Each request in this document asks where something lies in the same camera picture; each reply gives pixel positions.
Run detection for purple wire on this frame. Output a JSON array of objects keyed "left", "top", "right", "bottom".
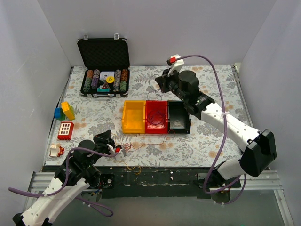
[{"left": 147, "top": 74, "right": 166, "bottom": 127}]

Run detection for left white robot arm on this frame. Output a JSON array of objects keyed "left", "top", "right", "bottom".
[{"left": 8, "top": 130, "right": 117, "bottom": 226}]

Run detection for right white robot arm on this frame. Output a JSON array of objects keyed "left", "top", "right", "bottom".
[{"left": 155, "top": 70, "right": 277, "bottom": 187}]

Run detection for floral table mat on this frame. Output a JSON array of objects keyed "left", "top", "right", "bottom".
[{"left": 50, "top": 65, "right": 250, "bottom": 167}]

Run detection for red white toy brick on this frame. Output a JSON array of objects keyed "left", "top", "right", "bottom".
[{"left": 57, "top": 121, "right": 74, "bottom": 140}]

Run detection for black plastic bin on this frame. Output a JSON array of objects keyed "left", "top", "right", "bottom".
[{"left": 167, "top": 100, "right": 191, "bottom": 134}]

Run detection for red plastic bin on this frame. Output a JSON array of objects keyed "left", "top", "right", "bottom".
[{"left": 145, "top": 100, "right": 168, "bottom": 134}]

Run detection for yellow plastic bin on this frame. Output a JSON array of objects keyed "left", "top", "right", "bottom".
[{"left": 122, "top": 100, "right": 146, "bottom": 134}]

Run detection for stacked coloured toy bricks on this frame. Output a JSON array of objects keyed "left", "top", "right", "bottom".
[{"left": 54, "top": 101, "right": 76, "bottom": 121}]

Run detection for small white red toy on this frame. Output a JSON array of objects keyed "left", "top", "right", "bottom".
[{"left": 49, "top": 145, "right": 64, "bottom": 157}]

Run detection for black poker chip case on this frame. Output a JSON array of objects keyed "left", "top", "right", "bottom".
[{"left": 77, "top": 33, "right": 130, "bottom": 97}]

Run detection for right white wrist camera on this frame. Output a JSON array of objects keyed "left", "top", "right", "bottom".
[{"left": 166, "top": 54, "right": 184, "bottom": 77}]

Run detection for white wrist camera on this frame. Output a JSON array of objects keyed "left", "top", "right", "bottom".
[
  {"left": 166, "top": 54, "right": 184, "bottom": 77},
  {"left": 107, "top": 144, "right": 127, "bottom": 161}
]

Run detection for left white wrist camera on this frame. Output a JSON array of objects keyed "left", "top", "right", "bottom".
[{"left": 107, "top": 144, "right": 127, "bottom": 161}]

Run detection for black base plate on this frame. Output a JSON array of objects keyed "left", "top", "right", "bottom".
[{"left": 79, "top": 165, "right": 243, "bottom": 199}]

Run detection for aluminium frame rail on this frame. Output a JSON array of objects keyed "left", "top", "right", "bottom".
[{"left": 28, "top": 170, "right": 283, "bottom": 192}]

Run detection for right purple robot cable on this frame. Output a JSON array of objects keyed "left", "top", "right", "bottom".
[{"left": 181, "top": 55, "right": 247, "bottom": 204}]

